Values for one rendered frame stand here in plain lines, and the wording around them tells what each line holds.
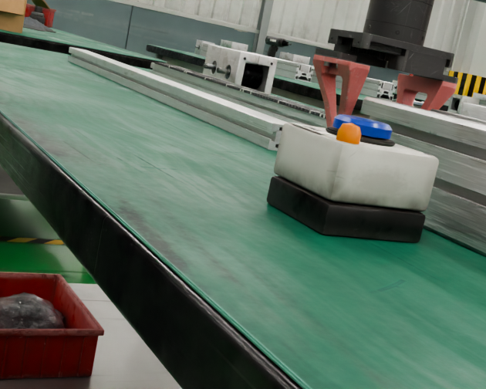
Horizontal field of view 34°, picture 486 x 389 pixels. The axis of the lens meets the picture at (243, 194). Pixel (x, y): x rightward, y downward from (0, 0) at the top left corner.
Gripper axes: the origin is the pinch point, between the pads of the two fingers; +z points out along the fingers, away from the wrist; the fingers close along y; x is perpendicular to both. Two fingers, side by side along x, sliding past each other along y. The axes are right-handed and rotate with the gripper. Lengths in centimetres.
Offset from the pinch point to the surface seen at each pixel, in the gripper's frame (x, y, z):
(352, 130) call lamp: -20.5, -16.1, -2.1
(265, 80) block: 89, 34, 0
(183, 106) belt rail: 41.5, -2.3, 3.8
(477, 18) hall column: 622, 551, -88
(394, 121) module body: -9.7, -4.9, -2.5
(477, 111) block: 1.9, 14.0, -4.3
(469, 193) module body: -18.6, -3.8, 1.1
